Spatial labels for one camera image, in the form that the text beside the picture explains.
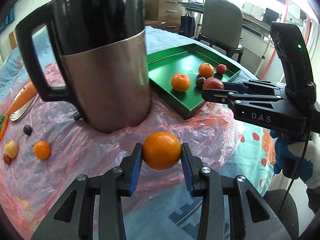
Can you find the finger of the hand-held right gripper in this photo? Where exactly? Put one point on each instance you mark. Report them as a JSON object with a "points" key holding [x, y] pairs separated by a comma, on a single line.
{"points": [[235, 86], [215, 95]]}

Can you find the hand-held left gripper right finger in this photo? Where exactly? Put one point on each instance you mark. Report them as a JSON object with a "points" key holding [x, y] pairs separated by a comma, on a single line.
{"points": [[188, 172]]}

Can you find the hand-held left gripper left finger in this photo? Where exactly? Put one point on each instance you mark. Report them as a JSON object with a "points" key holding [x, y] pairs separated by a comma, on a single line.
{"points": [[135, 170]]}

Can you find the dark red apple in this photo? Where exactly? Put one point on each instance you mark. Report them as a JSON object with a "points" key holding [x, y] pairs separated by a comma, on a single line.
{"points": [[213, 83]]}

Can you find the dark purple plum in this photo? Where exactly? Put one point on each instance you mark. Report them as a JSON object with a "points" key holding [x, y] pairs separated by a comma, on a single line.
{"points": [[200, 81]]}

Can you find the bright red apple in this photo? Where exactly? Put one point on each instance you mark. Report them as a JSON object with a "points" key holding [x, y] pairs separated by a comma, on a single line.
{"points": [[221, 68]]}

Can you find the orange tangerine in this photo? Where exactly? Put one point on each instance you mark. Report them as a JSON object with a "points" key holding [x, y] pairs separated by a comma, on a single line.
{"points": [[206, 70], [41, 150], [162, 150], [180, 82]]}

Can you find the green rectangular tray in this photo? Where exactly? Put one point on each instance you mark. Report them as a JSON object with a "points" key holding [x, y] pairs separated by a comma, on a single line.
{"points": [[170, 65]]}

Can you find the small dark grape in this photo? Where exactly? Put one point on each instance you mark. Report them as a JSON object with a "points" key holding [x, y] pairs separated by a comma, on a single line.
{"points": [[27, 130]]}

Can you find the yellow pear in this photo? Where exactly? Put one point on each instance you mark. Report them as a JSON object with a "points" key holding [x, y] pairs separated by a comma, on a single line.
{"points": [[11, 149]]}

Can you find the small red fruit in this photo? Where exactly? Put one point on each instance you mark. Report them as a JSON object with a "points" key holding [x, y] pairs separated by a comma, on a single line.
{"points": [[7, 159]]}

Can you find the person's right forearm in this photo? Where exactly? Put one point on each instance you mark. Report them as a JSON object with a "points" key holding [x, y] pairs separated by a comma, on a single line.
{"points": [[314, 200]]}

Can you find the person's right hand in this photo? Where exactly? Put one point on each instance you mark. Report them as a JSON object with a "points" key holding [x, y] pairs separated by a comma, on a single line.
{"points": [[287, 155]]}

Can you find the black monitor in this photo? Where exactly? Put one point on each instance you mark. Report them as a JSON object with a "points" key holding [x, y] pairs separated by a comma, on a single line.
{"points": [[271, 16]]}

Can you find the glass desk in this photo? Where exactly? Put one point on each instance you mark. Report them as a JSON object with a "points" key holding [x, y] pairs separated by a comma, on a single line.
{"points": [[252, 22]]}

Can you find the pink plastic sheet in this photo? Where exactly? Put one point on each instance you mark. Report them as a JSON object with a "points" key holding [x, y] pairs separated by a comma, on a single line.
{"points": [[75, 150]]}

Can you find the grey chair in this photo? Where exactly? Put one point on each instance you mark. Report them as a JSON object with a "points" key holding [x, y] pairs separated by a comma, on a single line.
{"points": [[222, 22]]}

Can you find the navy shopping bag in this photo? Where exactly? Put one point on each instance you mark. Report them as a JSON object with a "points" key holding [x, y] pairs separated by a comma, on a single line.
{"points": [[187, 25]]}

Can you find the stainless steel kettle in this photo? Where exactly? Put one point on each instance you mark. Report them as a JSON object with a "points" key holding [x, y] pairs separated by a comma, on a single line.
{"points": [[107, 80]]}

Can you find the black mesh office chair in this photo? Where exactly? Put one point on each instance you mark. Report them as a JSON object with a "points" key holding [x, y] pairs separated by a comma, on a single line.
{"points": [[277, 205]]}

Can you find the wooden drawer cabinet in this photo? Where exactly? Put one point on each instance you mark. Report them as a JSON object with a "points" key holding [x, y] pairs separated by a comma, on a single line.
{"points": [[165, 10]]}

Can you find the patterned white plate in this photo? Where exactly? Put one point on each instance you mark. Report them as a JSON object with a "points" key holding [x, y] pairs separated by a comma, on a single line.
{"points": [[20, 114]]}

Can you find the large orange carrot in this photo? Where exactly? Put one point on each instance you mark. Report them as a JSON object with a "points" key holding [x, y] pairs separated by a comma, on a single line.
{"points": [[23, 97]]}

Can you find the teal curtain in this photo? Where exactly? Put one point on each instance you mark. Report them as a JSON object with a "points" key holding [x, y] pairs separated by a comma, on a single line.
{"points": [[8, 20]]}

